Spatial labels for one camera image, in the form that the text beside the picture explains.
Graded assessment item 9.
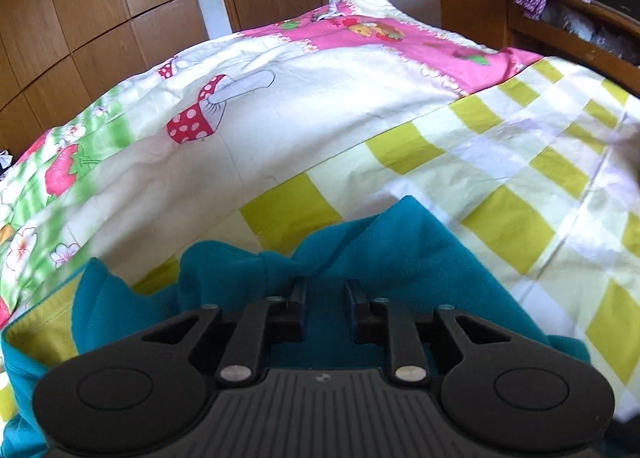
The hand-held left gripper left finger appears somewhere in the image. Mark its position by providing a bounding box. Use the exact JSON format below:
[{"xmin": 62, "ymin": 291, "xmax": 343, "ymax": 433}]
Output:
[{"xmin": 141, "ymin": 277, "xmax": 308, "ymax": 386}]

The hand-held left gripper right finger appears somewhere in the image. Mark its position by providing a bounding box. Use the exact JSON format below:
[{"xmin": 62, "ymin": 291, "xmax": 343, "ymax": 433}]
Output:
[{"xmin": 345, "ymin": 279, "xmax": 516, "ymax": 386}]

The teal fleece garment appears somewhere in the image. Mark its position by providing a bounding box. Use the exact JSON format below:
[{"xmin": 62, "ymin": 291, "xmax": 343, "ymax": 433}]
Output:
[{"xmin": 0, "ymin": 195, "xmax": 593, "ymax": 458}]

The yellow checkered bed sheet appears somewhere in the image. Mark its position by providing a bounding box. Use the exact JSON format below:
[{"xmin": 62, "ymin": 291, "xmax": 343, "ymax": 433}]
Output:
[{"xmin": 0, "ymin": 56, "xmax": 640, "ymax": 434}]

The cartoon printed quilt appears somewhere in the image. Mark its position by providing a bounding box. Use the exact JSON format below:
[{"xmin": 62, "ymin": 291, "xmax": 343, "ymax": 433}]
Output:
[{"xmin": 0, "ymin": 0, "xmax": 543, "ymax": 329}]

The wooden bedside cabinet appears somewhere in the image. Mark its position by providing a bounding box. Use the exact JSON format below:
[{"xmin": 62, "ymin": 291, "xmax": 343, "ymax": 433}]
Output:
[{"xmin": 434, "ymin": 0, "xmax": 640, "ymax": 99}]

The wooden wardrobe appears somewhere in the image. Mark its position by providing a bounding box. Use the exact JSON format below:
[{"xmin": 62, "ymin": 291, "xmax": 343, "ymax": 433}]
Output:
[{"xmin": 0, "ymin": 0, "xmax": 208, "ymax": 159}]

